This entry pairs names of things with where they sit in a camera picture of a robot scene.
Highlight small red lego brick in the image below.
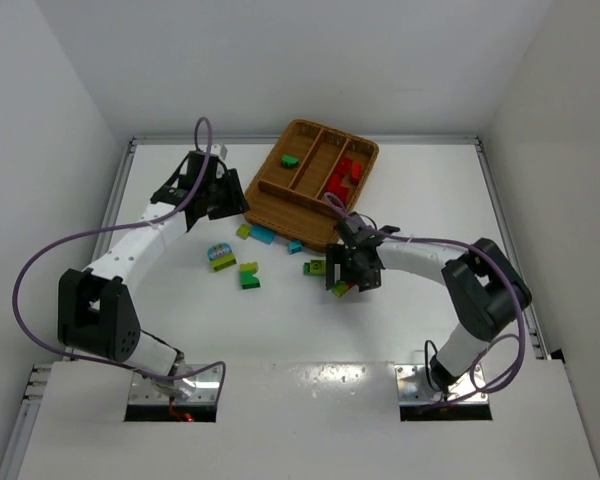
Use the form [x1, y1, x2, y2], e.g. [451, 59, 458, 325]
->
[350, 162, 363, 184]

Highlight cyan lime lego stack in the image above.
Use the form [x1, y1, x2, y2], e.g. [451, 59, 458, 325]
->
[207, 243, 236, 272]

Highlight metal base plate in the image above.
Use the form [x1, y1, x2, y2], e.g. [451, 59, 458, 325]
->
[395, 364, 490, 405]
[128, 364, 225, 407]

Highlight green yellow notched lego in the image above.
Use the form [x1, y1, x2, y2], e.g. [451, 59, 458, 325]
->
[239, 262, 261, 290]

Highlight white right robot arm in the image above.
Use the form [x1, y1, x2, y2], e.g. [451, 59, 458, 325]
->
[325, 213, 532, 393]

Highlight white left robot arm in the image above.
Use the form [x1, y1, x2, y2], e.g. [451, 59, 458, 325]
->
[57, 144, 249, 381]

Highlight green lego in tray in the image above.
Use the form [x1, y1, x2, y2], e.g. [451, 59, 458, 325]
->
[281, 155, 300, 169]

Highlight lime red green lego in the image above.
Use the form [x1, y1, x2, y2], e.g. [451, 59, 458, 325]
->
[330, 281, 354, 298]

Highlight long cyan lego brick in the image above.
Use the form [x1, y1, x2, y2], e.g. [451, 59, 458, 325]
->
[250, 225, 276, 245]

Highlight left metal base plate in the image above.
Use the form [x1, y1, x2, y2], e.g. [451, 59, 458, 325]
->
[128, 364, 225, 407]

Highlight small cyan lego cube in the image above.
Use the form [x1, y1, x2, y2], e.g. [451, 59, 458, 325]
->
[288, 240, 302, 254]

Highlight lime green small lego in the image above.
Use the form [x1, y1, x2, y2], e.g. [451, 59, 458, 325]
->
[236, 224, 251, 239]

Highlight brown wicker divided tray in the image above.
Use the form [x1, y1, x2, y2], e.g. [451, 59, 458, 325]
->
[245, 119, 379, 252]

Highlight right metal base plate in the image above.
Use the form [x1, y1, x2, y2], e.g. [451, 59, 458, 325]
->
[395, 364, 490, 405]

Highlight red top lego stack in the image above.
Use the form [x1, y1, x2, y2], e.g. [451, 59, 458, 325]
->
[326, 173, 350, 204]

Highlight green lime lego pair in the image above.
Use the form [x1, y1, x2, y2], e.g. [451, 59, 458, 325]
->
[303, 259, 326, 276]

